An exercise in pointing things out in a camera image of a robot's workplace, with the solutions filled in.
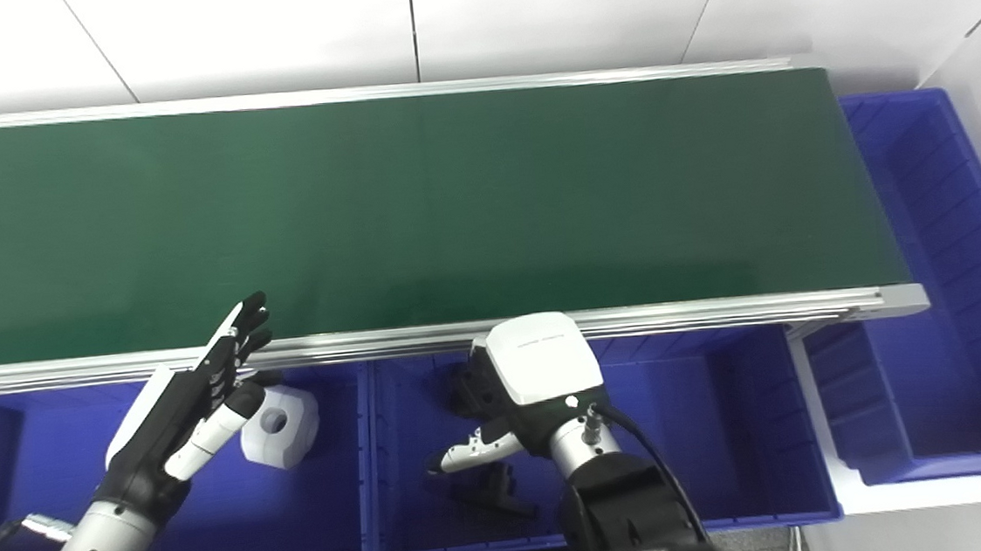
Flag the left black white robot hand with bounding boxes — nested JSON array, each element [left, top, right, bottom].
[[80, 289, 290, 532]]

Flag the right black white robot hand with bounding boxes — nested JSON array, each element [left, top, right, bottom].
[[413, 306, 614, 477]]

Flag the black flanged machine part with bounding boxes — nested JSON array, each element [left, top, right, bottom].
[[446, 364, 504, 425]]

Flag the white block part with hole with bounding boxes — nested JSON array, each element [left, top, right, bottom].
[[236, 380, 326, 473]]

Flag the green conveyor belt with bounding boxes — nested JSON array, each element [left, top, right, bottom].
[[0, 57, 914, 367], [0, 41, 932, 396]]

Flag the blue bin with white part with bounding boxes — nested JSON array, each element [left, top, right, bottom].
[[0, 360, 388, 551]]

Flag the blue bin with black parts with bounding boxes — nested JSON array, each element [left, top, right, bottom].
[[360, 318, 846, 551]]

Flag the long empty blue bin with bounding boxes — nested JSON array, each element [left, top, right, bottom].
[[781, 84, 981, 492]]

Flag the black bracket part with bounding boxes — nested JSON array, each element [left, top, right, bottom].
[[442, 458, 543, 527]]

